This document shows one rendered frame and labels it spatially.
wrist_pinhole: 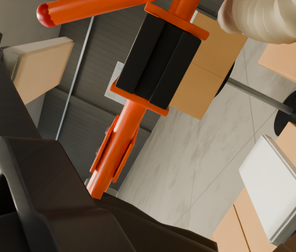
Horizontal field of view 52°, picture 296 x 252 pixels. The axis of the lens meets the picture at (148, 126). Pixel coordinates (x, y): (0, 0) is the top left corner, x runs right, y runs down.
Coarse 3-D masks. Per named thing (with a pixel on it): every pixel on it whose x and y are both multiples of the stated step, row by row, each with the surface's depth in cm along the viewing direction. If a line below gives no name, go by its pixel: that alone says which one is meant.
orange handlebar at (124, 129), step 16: (176, 0) 26; (192, 0) 26; (128, 112) 29; (144, 112) 30; (112, 128) 32; (128, 128) 30; (112, 144) 31; (128, 144) 31; (96, 160) 31; (112, 160) 31; (96, 176) 32; (112, 176) 33; (96, 192) 33
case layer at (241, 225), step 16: (288, 128) 109; (288, 144) 105; (240, 192) 122; (240, 208) 116; (224, 224) 123; (240, 224) 112; (256, 224) 102; (224, 240) 117; (240, 240) 106; (256, 240) 98
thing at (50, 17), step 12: (60, 0) 29; (72, 0) 28; (84, 0) 28; (96, 0) 28; (108, 0) 28; (120, 0) 28; (132, 0) 28; (144, 0) 28; (36, 12) 29; (48, 12) 29; (60, 12) 29; (72, 12) 29; (84, 12) 29; (96, 12) 29; (48, 24) 29
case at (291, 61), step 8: (272, 48) 43; (280, 48) 40; (288, 48) 38; (264, 56) 44; (272, 56) 42; (280, 56) 39; (288, 56) 37; (264, 64) 43; (272, 64) 40; (280, 64) 38; (288, 64) 36; (280, 72) 37; (288, 72) 35
